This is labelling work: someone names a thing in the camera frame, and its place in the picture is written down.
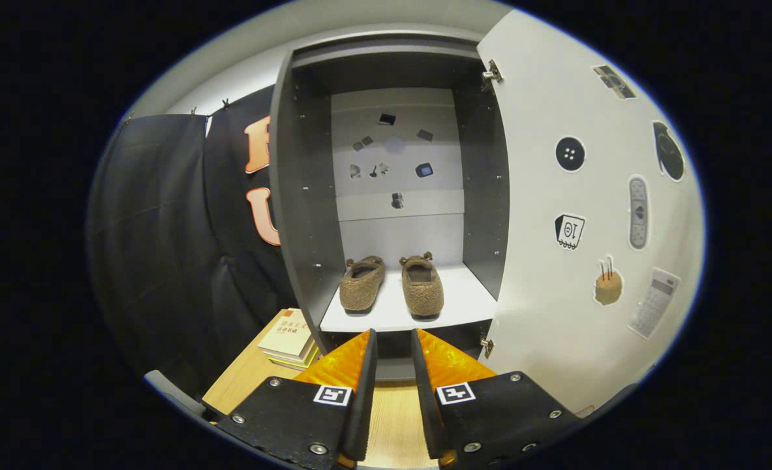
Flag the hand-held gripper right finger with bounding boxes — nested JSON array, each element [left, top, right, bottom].
[[410, 328, 582, 467]]

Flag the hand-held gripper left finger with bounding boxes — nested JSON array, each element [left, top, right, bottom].
[[218, 328, 380, 467]]

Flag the brown fuzzy shoe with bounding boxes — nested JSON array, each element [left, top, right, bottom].
[[339, 255, 386, 313], [399, 251, 445, 319]]

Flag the dark grey shoe cabinet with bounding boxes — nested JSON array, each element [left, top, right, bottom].
[[268, 29, 510, 383]]

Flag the beige shoe cabinet door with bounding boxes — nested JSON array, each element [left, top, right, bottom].
[[476, 8, 706, 418]]

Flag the white cabinet shelf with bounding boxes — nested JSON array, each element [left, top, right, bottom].
[[319, 262, 497, 334]]

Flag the yellow edged book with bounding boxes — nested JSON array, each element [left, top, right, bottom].
[[262, 346, 321, 371]]

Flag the black backdrop cloth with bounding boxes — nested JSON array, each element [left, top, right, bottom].
[[87, 85, 308, 399]]

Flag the row of black backdrop clips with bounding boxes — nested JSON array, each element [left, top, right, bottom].
[[123, 98, 231, 125]]

